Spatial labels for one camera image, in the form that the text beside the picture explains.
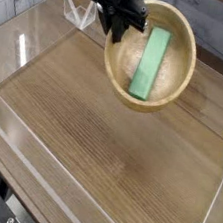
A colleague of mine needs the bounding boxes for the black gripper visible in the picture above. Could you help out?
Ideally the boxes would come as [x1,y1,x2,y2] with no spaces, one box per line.
[93,0,148,43]

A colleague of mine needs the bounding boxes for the wooden oval bowl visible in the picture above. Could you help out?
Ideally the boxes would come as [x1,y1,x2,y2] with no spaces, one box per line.
[104,0,196,113]

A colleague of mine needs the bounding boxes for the green rectangular block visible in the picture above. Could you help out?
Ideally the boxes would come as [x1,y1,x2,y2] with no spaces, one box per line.
[129,27,172,101]

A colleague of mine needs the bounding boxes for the clear acrylic corner bracket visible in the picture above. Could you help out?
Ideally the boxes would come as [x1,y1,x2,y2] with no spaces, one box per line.
[63,0,97,30]

